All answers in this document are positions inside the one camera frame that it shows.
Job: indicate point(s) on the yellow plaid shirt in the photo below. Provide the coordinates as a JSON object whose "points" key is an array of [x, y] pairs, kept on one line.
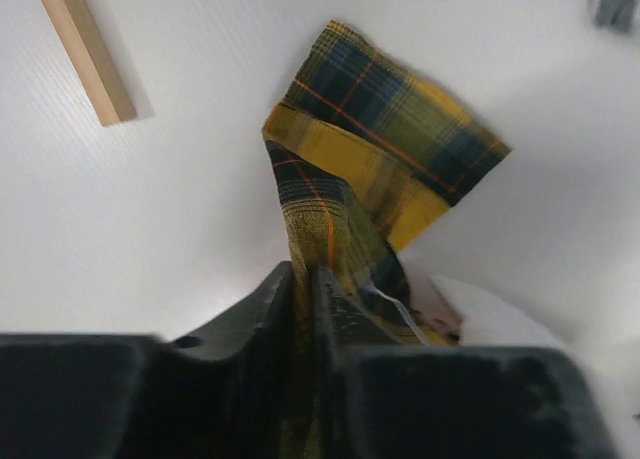
{"points": [[366, 155]]}

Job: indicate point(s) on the pink plastic basket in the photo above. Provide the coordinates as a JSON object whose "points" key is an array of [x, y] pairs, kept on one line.
{"points": [[435, 310]]}

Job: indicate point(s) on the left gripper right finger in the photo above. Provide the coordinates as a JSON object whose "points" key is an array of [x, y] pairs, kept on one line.
{"points": [[380, 398]]}

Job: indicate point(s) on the black white checkered shirt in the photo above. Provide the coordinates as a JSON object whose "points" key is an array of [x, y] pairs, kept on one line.
{"points": [[618, 16]]}

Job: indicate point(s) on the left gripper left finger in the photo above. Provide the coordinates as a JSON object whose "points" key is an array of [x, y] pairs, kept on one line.
{"points": [[215, 392]]}

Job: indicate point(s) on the wooden clothes rack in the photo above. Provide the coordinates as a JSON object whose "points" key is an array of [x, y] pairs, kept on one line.
{"points": [[81, 38]]}

